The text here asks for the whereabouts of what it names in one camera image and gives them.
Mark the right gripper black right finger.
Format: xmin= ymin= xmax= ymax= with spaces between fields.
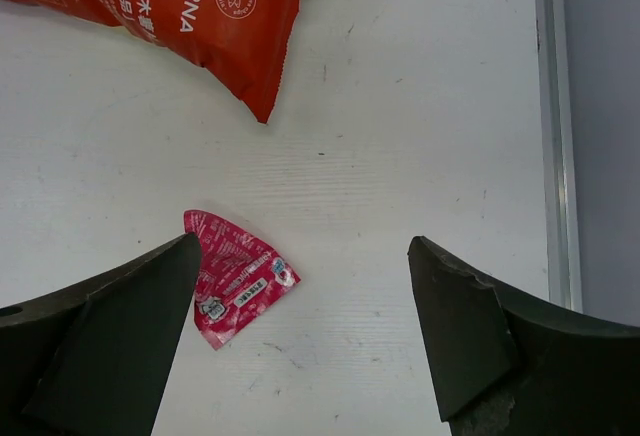
xmin=408 ymin=236 xmax=639 ymax=435

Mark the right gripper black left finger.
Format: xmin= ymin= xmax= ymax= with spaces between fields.
xmin=1 ymin=234 xmax=201 ymax=435

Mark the small pink snack packet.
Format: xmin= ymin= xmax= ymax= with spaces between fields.
xmin=183 ymin=209 xmax=300 ymax=350

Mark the large red chips bag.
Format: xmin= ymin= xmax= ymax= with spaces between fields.
xmin=8 ymin=0 xmax=300 ymax=123

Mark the aluminium table edge rail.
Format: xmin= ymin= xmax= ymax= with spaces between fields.
xmin=535 ymin=0 xmax=583 ymax=312

